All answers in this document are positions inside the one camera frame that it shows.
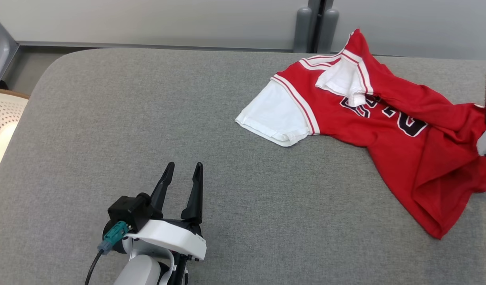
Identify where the thin black cable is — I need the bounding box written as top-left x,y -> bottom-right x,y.
84,249 -> 106,285

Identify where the white perforated laundry basket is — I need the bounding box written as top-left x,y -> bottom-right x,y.
0,89 -> 30,183

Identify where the grey rounded post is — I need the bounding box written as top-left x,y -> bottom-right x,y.
317,8 -> 340,54
293,6 -> 313,53

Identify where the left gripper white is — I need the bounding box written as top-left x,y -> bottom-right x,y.
125,161 -> 207,261

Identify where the teal cable connector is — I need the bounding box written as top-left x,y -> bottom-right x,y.
97,220 -> 130,255

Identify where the dark grey vertical door frame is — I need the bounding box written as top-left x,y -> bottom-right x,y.
308,0 -> 334,53

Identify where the grey curved metal frame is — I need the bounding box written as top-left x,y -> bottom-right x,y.
0,11 -> 21,88

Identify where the grey wall base rail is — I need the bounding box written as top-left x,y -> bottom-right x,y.
15,40 -> 295,51

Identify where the red jersey with white sleeves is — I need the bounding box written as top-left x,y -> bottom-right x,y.
234,28 -> 486,240

